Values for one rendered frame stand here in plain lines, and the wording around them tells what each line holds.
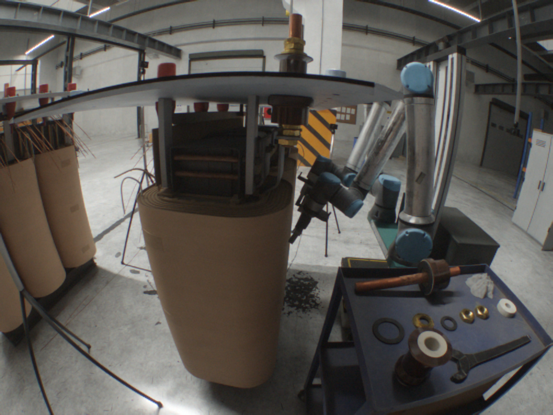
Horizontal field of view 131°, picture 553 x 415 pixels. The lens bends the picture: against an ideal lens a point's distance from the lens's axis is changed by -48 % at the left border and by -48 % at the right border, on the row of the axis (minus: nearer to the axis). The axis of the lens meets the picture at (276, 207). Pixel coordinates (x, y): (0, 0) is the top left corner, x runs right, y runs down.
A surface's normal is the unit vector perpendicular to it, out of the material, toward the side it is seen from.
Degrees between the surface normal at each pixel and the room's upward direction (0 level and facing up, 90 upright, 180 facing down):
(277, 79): 90
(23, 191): 90
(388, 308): 0
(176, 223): 90
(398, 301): 0
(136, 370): 0
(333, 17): 90
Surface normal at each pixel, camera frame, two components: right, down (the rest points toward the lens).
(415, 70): -0.53, 0.17
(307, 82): -0.11, 0.37
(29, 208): 1.00, 0.07
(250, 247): 0.33, 0.38
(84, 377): 0.06, -0.92
